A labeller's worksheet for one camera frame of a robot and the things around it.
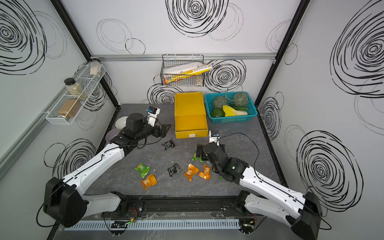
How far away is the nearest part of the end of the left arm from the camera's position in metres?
0.67

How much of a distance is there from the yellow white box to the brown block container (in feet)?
1.50

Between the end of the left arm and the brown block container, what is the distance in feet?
1.15
